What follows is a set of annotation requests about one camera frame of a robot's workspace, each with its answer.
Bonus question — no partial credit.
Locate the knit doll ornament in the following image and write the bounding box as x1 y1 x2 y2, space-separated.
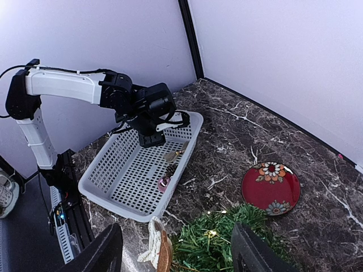
137 216 173 271

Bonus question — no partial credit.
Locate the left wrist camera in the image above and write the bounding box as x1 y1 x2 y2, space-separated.
156 110 190 132

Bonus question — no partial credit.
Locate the small potted christmas tree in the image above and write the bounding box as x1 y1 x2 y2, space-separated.
171 204 299 271

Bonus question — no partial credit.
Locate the black front rail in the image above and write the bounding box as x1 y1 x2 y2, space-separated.
56 150 94 251

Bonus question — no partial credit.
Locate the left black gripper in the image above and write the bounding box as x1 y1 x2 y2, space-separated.
138 131 166 148

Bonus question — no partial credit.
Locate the small seashell ornament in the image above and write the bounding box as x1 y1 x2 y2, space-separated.
163 142 189 163

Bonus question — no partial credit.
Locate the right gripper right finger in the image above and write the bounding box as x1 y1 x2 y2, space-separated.
231 223 297 272

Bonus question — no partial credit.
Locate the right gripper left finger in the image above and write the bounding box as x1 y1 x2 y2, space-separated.
58 223 123 271

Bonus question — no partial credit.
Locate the white cable duct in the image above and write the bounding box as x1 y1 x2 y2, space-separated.
50 186 75 264

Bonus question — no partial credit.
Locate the left black frame post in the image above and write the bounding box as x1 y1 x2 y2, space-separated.
178 0 204 79

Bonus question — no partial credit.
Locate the brown pine cone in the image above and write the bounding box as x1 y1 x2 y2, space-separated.
165 163 178 178

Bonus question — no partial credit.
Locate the red floral plate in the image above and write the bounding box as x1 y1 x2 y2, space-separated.
241 161 301 216

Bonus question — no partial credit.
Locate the pink ball ornament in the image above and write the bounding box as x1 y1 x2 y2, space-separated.
158 176 171 193

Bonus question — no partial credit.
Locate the white plastic basket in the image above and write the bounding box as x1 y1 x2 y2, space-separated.
78 112 204 223

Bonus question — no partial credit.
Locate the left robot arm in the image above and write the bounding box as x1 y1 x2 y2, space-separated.
1 57 194 176

